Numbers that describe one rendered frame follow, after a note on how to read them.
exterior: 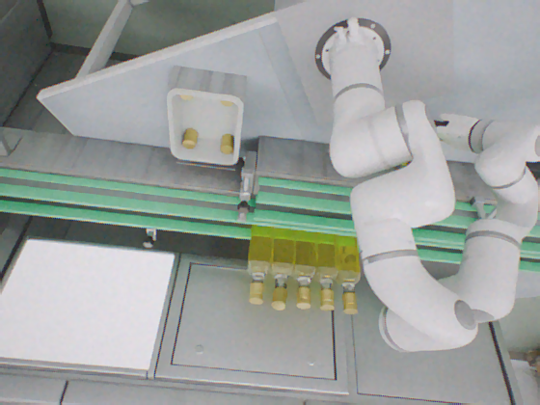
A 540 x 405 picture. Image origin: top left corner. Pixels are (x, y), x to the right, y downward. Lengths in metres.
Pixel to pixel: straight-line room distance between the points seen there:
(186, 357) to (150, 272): 0.25
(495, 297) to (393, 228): 0.19
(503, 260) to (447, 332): 0.19
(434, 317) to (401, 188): 0.19
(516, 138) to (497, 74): 0.25
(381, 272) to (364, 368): 0.59
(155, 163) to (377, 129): 0.68
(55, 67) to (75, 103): 0.71
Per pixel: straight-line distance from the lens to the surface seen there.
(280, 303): 1.01
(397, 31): 0.93
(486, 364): 1.37
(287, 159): 1.09
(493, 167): 0.87
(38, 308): 1.23
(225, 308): 1.16
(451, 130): 1.01
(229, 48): 1.00
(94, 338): 1.16
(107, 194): 1.17
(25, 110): 1.75
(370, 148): 0.69
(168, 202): 1.13
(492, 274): 0.76
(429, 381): 1.27
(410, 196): 0.65
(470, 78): 1.10
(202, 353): 1.12
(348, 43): 0.88
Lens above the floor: 1.59
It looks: 38 degrees down
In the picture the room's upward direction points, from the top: 176 degrees counter-clockwise
